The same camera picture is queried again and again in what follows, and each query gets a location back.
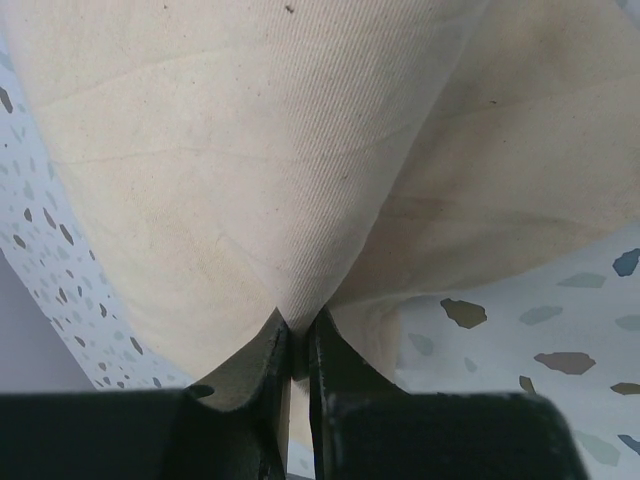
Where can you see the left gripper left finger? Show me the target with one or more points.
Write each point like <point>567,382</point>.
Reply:
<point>231,424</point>

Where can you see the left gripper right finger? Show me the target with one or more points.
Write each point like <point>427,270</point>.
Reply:
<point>365,427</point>

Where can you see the beige cloth mat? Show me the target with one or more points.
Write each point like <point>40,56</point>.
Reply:
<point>458,181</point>

